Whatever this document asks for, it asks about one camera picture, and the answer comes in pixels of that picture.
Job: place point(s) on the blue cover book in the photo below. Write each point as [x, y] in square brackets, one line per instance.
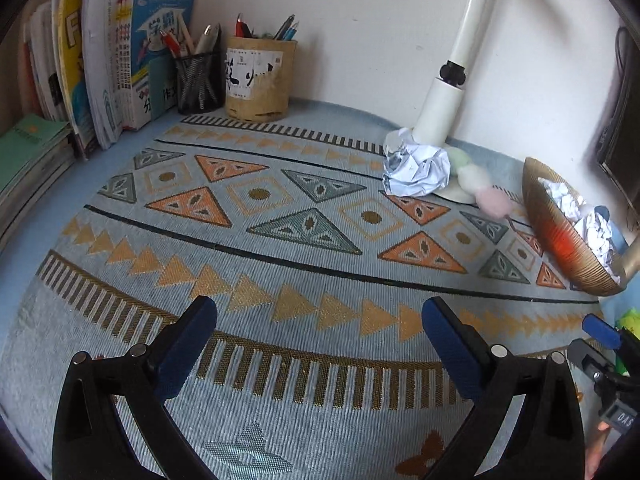
[145, 69]

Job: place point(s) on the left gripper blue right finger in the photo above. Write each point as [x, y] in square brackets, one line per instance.
[525, 421]

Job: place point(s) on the white desk lamp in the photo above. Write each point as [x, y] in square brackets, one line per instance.
[442, 103]

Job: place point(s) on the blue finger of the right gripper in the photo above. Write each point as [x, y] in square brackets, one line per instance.
[604, 334]

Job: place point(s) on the tan cylindrical pen holder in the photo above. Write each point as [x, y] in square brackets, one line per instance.
[259, 72]

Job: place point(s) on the paper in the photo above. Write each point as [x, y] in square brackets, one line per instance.
[594, 228]

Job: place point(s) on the person's right hand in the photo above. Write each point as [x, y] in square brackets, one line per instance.
[595, 449]

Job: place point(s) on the black mesh pen holder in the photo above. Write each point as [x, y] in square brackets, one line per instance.
[200, 77]

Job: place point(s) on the yellow cover book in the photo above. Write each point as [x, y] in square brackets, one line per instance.
[70, 68]

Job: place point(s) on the gold ribbed bowl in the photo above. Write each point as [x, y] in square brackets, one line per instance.
[557, 235]

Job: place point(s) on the paper ball back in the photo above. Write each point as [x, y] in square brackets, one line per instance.
[412, 169]

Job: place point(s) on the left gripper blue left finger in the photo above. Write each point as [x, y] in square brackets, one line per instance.
[89, 441]

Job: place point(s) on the tall white workbook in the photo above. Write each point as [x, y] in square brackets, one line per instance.
[105, 47]

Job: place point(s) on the patterned blue woven mat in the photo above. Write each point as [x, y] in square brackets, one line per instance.
[319, 367]

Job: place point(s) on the green plastic package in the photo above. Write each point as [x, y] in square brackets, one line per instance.
[630, 320]

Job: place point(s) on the green notebook stack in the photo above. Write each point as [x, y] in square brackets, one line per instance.
[35, 152]

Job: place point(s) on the dark monitor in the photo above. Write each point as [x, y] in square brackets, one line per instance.
[618, 146]

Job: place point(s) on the paper ball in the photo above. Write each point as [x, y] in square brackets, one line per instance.
[572, 205]
[412, 169]

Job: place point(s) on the crumpled paper ball in bowl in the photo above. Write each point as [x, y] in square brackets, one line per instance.
[572, 205]

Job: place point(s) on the pastel dango plush skewer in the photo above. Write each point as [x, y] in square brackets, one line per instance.
[471, 184]

